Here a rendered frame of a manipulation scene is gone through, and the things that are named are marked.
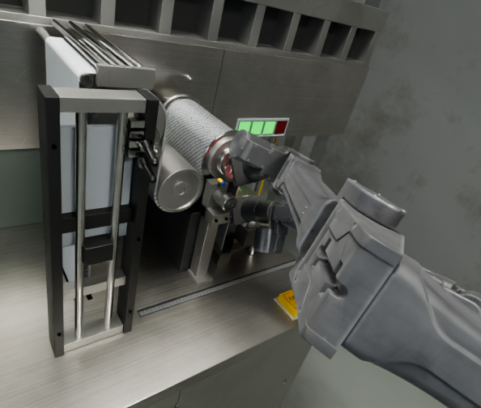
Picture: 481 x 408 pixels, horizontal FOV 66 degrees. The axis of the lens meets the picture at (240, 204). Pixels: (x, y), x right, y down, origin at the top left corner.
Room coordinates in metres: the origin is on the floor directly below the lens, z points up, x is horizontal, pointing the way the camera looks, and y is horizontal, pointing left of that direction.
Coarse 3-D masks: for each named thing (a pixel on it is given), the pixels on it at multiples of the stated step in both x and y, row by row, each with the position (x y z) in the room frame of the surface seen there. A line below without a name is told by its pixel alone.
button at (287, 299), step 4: (284, 292) 0.79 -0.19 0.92; (288, 292) 0.79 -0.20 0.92; (292, 292) 0.80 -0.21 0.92; (280, 296) 0.77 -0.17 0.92; (284, 296) 0.77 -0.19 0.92; (288, 296) 0.77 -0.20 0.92; (292, 296) 0.78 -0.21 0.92; (280, 300) 0.77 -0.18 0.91; (284, 300) 0.76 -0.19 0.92; (288, 300) 0.76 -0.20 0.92; (292, 300) 0.76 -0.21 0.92; (284, 304) 0.75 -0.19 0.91; (288, 304) 0.75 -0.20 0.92; (292, 304) 0.75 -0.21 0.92; (288, 308) 0.74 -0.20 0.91; (292, 308) 0.73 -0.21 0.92; (292, 312) 0.73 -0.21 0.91; (296, 312) 0.73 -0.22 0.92; (292, 316) 0.73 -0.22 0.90
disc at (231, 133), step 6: (228, 132) 0.82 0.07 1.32; (234, 132) 0.83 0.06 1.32; (216, 138) 0.80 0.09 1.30; (222, 138) 0.81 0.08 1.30; (210, 144) 0.79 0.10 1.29; (216, 144) 0.80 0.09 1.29; (210, 150) 0.79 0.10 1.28; (204, 156) 0.79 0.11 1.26; (204, 162) 0.79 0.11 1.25; (204, 168) 0.79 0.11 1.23; (204, 174) 0.79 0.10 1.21; (210, 174) 0.80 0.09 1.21; (228, 180) 0.85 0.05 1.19
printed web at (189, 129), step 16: (176, 112) 0.95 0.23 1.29; (192, 112) 0.93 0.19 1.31; (208, 112) 0.96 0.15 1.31; (176, 128) 0.91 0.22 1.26; (192, 128) 0.87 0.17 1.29; (208, 128) 0.86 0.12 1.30; (224, 128) 0.86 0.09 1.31; (160, 144) 0.72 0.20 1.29; (176, 144) 0.90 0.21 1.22; (192, 144) 0.85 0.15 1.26; (208, 144) 0.81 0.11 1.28; (160, 160) 0.71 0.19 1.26; (192, 160) 0.84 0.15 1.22; (160, 208) 0.73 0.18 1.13
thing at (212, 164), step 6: (228, 138) 0.82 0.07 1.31; (222, 144) 0.80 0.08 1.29; (228, 144) 0.82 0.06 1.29; (216, 150) 0.80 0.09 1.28; (222, 150) 0.81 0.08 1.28; (210, 156) 0.80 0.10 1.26; (216, 156) 0.80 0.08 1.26; (210, 162) 0.79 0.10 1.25; (216, 162) 0.80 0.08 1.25; (210, 168) 0.79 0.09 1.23; (216, 168) 0.80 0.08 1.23; (216, 174) 0.81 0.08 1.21; (222, 174) 0.82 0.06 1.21
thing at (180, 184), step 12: (168, 144) 0.87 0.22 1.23; (168, 156) 0.79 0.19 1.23; (180, 156) 0.81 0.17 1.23; (168, 168) 0.74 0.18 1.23; (180, 168) 0.75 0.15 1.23; (192, 168) 0.77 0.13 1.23; (168, 180) 0.72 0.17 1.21; (180, 180) 0.75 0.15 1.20; (192, 180) 0.77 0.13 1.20; (156, 192) 0.72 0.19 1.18; (168, 192) 0.73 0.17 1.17; (180, 192) 0.75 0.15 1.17; (192, 192) 0.78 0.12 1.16; (168, 204) 0.74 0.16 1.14; (180, 204) 0.76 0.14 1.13; (192, 204) 0.78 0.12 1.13
